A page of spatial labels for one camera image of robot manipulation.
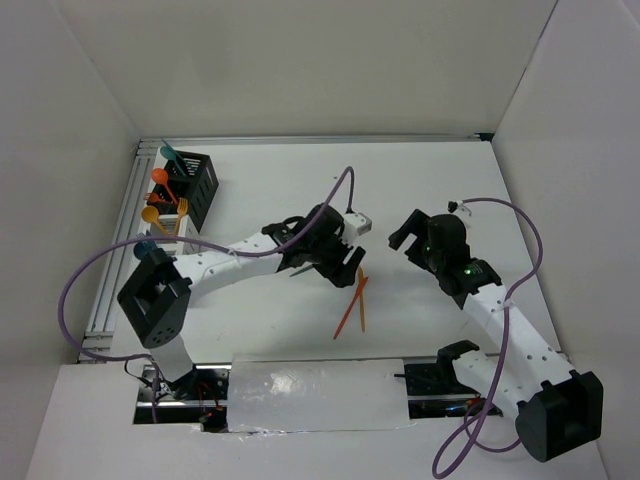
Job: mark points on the white foil panel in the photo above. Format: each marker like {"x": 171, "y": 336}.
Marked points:
{"x": 319, "y": 396}

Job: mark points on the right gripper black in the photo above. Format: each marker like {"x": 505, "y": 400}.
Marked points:
{"x": 418, "y": 224}

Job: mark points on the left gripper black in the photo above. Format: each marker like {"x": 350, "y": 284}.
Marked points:
{"x": 342, "y": 275}

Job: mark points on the black utensil caddy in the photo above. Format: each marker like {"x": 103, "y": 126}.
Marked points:
{"x": 192, "y": 176}

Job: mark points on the yellow knife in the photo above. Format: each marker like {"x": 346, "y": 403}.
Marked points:
{"x": 362, "y": 313}

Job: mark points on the yellow fork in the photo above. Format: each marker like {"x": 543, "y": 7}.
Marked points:
{"x": 182, "y": 211}

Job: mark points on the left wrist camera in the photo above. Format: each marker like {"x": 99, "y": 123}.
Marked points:
{"x": 357, "y": 224}

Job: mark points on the white utensil caddy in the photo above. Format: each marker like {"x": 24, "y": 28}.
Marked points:
{"x": 183, "y": 227}

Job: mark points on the teal spoon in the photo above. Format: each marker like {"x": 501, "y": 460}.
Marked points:
{"x": 169, "y": 153}

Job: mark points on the aluminium frame rail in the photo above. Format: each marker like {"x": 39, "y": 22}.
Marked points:
{"x": 319, "y": 139}

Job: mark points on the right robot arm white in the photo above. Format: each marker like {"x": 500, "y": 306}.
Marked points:
{"x": 555, "y": 408}

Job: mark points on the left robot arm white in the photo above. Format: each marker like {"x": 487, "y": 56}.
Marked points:
{"x": 156, "y": 297}

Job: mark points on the teal fork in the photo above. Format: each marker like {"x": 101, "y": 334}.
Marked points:
{"x": 302, "y": 271}

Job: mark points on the yellow spoon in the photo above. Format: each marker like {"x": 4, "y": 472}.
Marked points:
{"x": 150, "y": 214}

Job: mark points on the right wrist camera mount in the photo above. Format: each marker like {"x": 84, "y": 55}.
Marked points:
{"x": 458, "y": 206}

